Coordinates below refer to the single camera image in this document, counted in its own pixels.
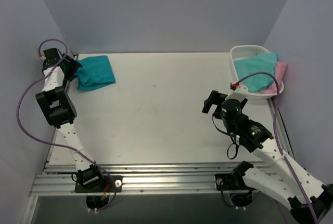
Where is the aluminium rail frame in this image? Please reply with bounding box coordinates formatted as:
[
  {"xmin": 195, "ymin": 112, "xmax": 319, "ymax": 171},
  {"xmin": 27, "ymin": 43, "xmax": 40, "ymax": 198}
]
[{"xmin": 28, "ymin": 96, "xmax": 312, "ymax": 197}]

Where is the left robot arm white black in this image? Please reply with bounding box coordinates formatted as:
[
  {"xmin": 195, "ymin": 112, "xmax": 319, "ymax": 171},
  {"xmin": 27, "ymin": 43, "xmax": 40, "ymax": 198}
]
[{"xmin": 35, "ymin": 48, "xmax": 105, "ymax": 192}]

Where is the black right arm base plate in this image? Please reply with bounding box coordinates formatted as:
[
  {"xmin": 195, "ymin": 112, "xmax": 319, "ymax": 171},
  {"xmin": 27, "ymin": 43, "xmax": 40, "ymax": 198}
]
[{"xmin": 214, "ymin": 173, "xmax": 255, "ymax": 191}]

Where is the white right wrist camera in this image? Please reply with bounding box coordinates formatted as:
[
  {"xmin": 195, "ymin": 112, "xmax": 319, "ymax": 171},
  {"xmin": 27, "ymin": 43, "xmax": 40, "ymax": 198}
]
[{"xmin": 226, "ymin": 82, "xmax": 249, "ymax": 102}]

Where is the pink shirt in basket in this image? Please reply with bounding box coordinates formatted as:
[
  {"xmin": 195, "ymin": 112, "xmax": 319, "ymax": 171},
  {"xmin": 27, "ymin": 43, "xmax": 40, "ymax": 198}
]
[{"xmin": 261, "ymin": 61, "xmax": 288, "ymax": 94}]

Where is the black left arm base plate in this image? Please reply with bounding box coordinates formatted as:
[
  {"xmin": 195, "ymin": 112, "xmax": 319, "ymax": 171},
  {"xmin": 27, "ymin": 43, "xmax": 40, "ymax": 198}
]
[{"xmin": 74, "ymin": 175, "xmax": 123, "ymax": 193}]

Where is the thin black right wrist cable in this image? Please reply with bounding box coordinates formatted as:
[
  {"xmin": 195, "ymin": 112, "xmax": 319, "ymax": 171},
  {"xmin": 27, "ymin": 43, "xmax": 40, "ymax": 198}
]
[{"xmin": 212, "ymin": 117, "xmax": 240, "ymax": 160}]

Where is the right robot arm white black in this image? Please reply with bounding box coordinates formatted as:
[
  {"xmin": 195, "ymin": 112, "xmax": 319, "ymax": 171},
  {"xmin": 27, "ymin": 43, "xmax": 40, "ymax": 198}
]
[{"xmin": 202, "ymin": 90, "xmax": 332, "ymax": 223}]

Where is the teal t shirt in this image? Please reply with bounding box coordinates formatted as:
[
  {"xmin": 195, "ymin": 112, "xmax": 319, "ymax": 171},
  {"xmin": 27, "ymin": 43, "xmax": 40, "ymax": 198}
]
[{"xmin": 75, "ymin": 55, "xmax": 116, "ymax": 91}]

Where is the light teal shirt in basket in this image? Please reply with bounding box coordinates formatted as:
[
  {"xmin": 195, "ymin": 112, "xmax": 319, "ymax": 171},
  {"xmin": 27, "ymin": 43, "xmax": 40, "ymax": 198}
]
[{"xmin": 234, "ymin": 53, "xmax": 278, "ymax": 93}]

